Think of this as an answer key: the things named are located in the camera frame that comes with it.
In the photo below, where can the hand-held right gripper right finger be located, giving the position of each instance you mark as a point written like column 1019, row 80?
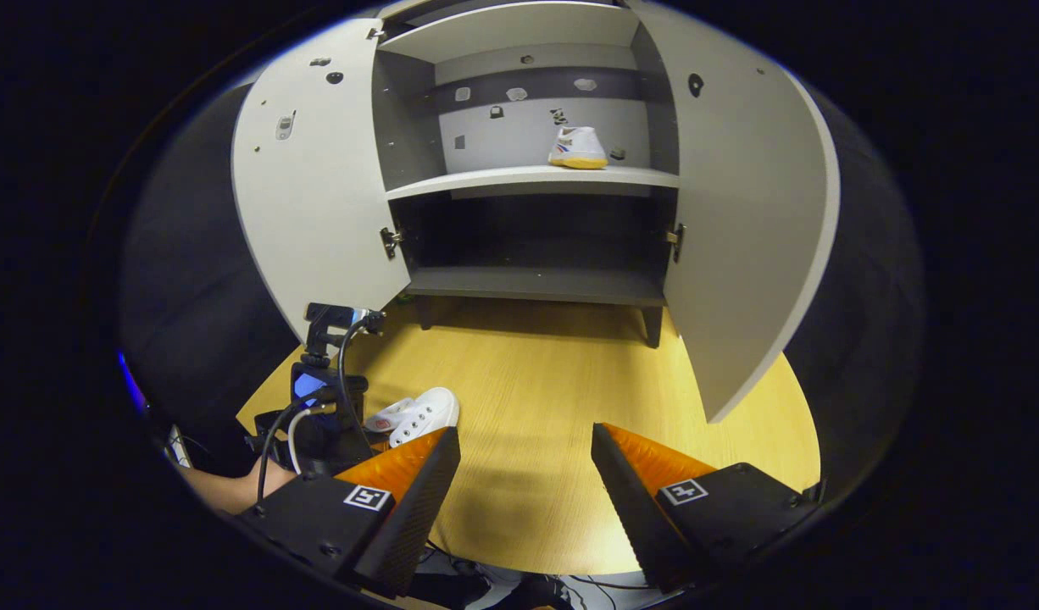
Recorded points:
column 630, row 517

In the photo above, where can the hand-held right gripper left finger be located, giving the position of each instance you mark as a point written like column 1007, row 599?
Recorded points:
column 413, row 525

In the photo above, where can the white canvas shoe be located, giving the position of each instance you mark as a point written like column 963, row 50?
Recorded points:
column 426, row 415
column 577, row 146

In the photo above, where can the white shoe cabinet door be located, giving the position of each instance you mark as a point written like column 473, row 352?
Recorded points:
column 740, row 254
column 316, row 212

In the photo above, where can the black backdrop cloth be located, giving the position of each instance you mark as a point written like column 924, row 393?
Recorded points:
column 197, row 296

